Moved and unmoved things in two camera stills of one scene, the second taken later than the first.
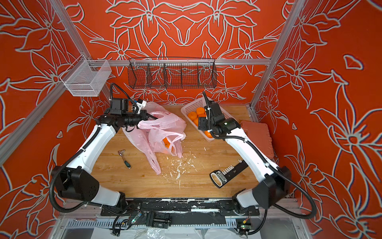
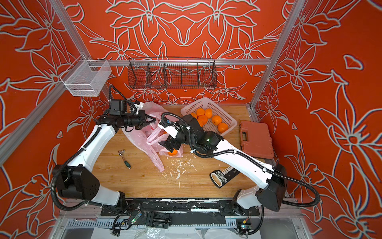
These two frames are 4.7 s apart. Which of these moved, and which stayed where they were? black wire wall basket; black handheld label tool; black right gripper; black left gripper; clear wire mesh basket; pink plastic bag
Moved: black right gripper; pink plastic bag
Stayed: clear wire mesh basket; black handheld label tool; black left gripper; black wire wall basket
